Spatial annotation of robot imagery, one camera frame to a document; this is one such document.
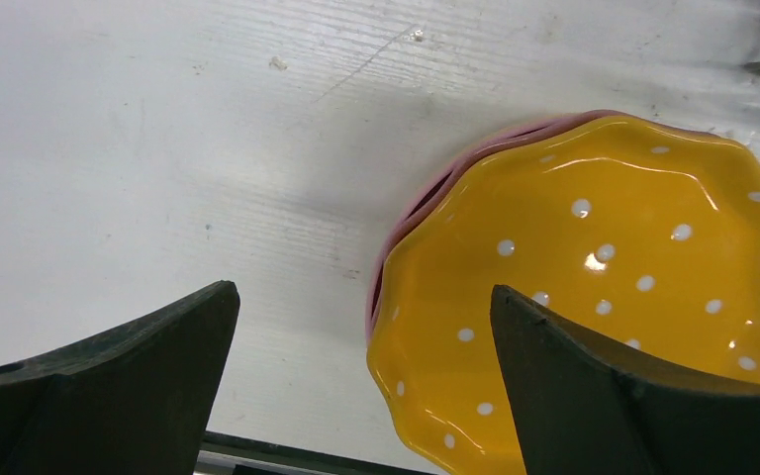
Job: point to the orange polka dot plate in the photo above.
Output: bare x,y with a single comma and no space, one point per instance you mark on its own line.
645,234

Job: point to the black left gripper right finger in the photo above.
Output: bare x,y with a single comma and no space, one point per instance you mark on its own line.
584,403

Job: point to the pink plate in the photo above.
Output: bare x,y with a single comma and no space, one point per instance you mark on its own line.
428,199

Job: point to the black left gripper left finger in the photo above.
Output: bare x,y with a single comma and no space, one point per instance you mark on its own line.
134,399

